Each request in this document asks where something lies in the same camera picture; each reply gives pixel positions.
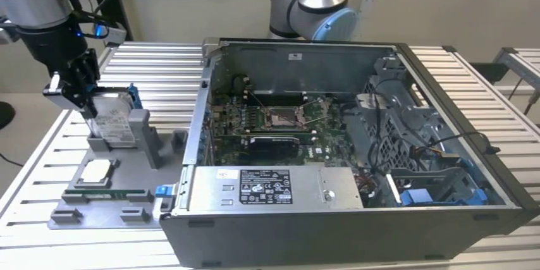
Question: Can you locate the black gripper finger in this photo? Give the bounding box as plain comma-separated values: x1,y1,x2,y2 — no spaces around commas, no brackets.
59,60,101,120
83,47,102,86

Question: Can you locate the small silver box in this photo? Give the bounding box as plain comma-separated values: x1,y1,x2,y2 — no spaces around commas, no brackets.
103,25,129,44

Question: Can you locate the black round base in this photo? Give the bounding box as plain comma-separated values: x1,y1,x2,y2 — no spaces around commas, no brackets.
0,101,18,130

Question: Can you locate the silver CPU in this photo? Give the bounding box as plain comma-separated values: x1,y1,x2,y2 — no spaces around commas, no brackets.
79,159,115,183

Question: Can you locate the green RAM stick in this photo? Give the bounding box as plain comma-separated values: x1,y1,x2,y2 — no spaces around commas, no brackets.
63,189,149,196

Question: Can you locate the blue case latch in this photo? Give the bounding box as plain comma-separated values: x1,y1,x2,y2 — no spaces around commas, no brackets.
155,184,174,200

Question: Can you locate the grey parts rack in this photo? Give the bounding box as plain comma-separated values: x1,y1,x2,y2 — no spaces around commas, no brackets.
49,108,190,230

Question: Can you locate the thin metal locking lever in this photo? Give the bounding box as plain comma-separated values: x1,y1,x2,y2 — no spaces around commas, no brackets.
249,90,269,109

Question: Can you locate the black RAM slot row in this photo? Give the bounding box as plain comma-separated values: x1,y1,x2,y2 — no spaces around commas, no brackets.
247,90,307,106
247,127,319,135

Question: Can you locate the CPU socket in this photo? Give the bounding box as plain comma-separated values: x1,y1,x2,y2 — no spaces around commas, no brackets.
262,107,306,129

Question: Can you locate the black graphics card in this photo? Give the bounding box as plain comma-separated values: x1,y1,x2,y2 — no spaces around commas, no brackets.
215,133,303,161

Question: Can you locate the metal socket cover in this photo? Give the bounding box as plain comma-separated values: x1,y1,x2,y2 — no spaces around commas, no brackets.
298,97,335,124

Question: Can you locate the green motherboard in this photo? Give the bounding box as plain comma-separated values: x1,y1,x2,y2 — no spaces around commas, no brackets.
209,92,361,167

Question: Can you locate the silver power supply unit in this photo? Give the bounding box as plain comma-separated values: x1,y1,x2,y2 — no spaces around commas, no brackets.
187,166,365,212

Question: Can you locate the open black PC case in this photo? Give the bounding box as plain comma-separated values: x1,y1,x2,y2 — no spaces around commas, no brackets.
158,37,540,269

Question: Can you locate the grey metal drive cage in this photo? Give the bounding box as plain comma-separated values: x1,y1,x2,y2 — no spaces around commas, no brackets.
345,73,466,173

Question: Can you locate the black block beside table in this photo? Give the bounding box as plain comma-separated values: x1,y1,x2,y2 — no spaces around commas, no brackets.
470,61,507,86

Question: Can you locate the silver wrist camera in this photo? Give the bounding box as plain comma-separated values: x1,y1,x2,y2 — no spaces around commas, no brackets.
42,72,85,112

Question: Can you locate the black upright post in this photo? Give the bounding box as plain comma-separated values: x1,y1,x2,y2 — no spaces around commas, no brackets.
85,0,135,43

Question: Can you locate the coloured disk power wire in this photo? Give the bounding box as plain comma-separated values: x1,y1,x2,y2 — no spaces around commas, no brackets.
415,145,459,160

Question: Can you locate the black cable with clip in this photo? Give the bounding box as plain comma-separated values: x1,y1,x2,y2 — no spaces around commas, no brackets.
422,132,502,157

